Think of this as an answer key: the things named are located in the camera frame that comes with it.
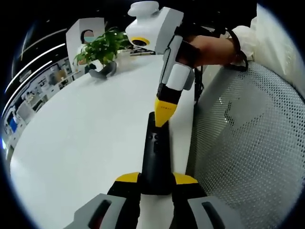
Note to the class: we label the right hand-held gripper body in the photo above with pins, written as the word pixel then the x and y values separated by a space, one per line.
pixel 152 26

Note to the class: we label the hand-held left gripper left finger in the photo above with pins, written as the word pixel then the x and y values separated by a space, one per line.
pixel 114 202

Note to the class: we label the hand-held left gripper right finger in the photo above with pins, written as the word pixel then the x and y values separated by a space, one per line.
pixel 190 205

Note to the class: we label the black remote control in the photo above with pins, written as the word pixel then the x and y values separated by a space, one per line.
pixel 155 162

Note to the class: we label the person's right hand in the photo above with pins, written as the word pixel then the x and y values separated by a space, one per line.
pixel 214 51

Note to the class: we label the green potted plant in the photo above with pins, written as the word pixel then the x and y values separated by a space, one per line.
pixel 102 47

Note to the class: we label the dark grey curved object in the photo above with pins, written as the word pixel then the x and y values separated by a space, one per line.
pixel 104 71

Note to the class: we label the grey mesh chair back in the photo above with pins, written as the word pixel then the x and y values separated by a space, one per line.
pixel 238 155

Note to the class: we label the white square pillar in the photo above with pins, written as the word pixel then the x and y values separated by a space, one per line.
pixel 74 31

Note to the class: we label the long ceiling light strip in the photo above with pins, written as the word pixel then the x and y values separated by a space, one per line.
pixel 43 49
pixel 26 75

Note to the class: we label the white cabinet row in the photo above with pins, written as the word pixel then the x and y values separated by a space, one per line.
pixel 47 88

